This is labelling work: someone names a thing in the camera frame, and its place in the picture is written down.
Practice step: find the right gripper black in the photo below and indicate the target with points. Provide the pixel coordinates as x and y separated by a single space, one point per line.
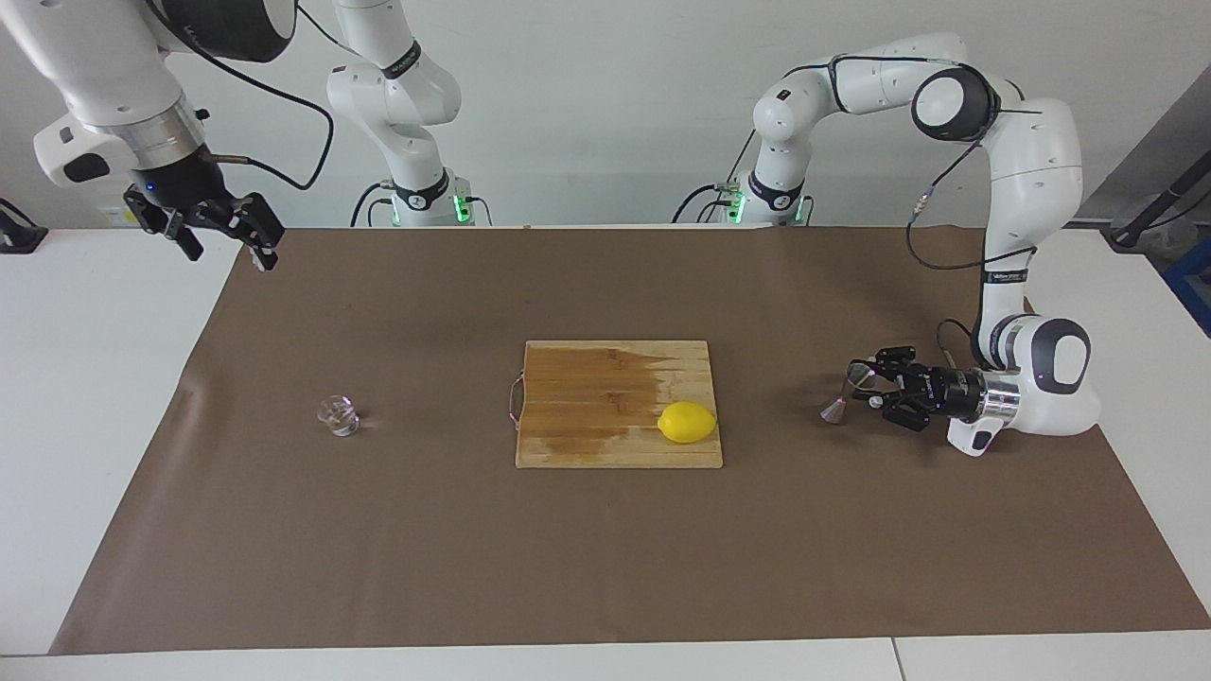
180 184

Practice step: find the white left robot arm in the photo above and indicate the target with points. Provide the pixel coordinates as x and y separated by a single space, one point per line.
1031 151

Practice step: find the blue crate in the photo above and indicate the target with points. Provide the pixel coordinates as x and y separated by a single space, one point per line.
1194 284

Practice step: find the black clamp mount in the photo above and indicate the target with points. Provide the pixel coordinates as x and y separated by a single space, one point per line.
19 236

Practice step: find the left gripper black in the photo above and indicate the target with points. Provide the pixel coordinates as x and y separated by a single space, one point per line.
951 393

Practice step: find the black tripod stand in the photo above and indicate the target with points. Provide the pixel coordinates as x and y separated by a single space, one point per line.
1126 232

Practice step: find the small clear glass cup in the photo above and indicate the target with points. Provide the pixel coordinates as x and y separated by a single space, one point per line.
339 418

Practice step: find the steel double jigger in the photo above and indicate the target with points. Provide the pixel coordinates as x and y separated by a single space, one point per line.
834 411

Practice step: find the brown paper table mat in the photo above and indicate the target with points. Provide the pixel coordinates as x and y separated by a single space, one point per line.
605 549

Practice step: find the wooden cutting board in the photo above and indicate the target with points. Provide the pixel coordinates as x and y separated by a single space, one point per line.
587 416

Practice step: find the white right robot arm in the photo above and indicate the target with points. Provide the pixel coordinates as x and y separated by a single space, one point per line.
104 76

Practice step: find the yellow lemon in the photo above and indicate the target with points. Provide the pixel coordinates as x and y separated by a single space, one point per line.
687 423

